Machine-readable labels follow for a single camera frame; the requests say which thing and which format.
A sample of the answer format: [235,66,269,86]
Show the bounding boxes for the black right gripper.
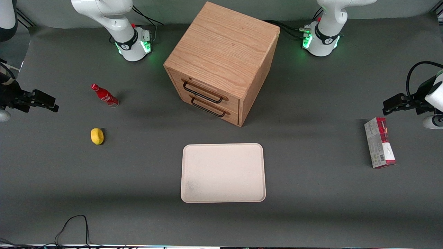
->
[0,80,59,113]

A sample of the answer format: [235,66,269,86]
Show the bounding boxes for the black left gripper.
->
[382,77,437,116]

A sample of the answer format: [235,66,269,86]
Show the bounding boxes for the red coke bottle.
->
[91,83,119,108]

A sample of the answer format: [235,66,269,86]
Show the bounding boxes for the beige rectangular tray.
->
[181,143,266,203]

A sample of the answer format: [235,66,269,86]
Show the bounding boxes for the red and grey carton box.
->
[364,117,397,169]

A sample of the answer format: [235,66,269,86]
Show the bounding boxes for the yellow lemon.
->
[91,128,104,145]

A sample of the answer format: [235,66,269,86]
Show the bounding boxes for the wide wooden drawer front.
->
[169,70,240,112]

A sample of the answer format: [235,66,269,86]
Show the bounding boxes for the narrow wooden drawer front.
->
[178,93,240,126]

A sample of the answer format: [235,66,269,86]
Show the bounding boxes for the oak wooden drawer cabinet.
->
[163,2,281,127]

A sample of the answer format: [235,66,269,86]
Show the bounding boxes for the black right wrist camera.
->
[2,101,31,113]

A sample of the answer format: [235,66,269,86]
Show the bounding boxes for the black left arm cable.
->
[406,61,443,101]

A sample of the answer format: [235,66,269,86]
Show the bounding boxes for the aluminium frame rail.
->
[16,9,37,28]

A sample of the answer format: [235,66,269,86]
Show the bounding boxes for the black right base cables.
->
[131,5,165,44]

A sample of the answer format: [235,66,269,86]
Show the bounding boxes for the black base cables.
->
[263,7,324,39]
[131,5,165,44]

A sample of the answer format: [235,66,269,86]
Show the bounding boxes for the black looped cable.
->
[0,214,104,248]

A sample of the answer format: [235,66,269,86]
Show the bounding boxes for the black left base cables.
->
[263,7,324,39]

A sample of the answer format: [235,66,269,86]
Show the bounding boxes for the long black drawer handle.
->
[182,81,225,104]

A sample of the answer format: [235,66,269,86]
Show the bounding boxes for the short black drawer handle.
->
[191,98,227,118]

